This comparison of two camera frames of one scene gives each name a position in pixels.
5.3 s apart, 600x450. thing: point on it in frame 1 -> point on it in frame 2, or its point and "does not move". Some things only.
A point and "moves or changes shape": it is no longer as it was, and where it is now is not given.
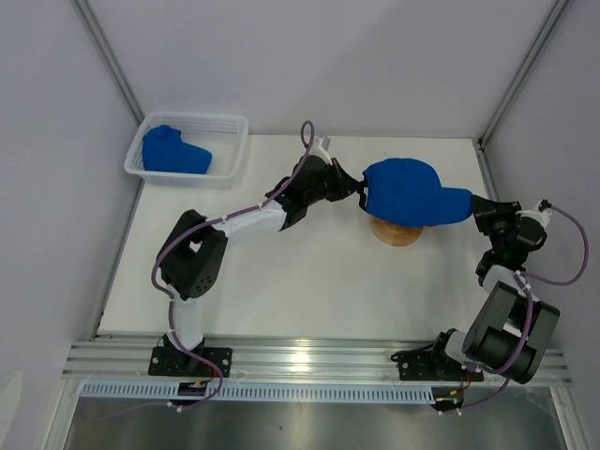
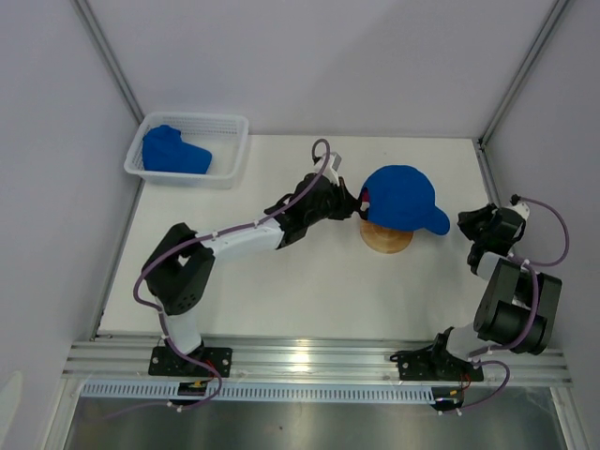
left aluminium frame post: [95, 31] does not move
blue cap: [164, 150] does not move
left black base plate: [171, 361] does not move
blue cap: [410, 192] moves or changes shape
